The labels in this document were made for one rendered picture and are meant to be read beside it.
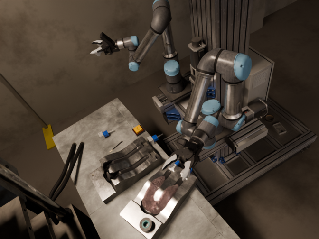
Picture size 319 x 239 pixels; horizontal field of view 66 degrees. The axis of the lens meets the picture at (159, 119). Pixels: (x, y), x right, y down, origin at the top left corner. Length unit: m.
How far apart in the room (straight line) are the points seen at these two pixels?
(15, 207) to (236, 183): 1.75
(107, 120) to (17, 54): 1.37
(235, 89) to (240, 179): 1.28
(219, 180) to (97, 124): 1.24
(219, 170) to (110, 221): 1.16
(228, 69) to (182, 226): 1.01
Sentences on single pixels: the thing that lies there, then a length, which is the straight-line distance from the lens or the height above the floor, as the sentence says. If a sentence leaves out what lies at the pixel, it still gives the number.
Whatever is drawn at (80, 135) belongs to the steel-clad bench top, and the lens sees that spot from 2.32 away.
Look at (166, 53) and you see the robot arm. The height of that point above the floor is 1.30.
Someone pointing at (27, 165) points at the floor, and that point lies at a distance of 3.60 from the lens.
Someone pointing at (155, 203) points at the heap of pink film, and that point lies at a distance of 1.66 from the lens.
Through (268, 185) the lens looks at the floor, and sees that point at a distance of 2.71.
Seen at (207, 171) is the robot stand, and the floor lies 0.21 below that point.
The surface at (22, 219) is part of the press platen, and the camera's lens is 1.53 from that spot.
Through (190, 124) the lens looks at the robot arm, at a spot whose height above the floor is 1.39.
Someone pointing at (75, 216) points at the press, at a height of 0.79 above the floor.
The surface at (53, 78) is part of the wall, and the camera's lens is 3.38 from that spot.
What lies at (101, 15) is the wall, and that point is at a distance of 3.17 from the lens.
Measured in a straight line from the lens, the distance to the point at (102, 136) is 2.14.
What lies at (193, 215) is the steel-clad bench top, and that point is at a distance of 1.72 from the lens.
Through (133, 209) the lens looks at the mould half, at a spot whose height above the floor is 0.91.
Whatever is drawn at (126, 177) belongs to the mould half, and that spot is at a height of 0.92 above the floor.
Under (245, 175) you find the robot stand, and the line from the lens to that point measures 2.46.
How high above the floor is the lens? 2.44
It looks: 50 degrees down
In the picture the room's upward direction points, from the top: 17 degrees counter-clockwise
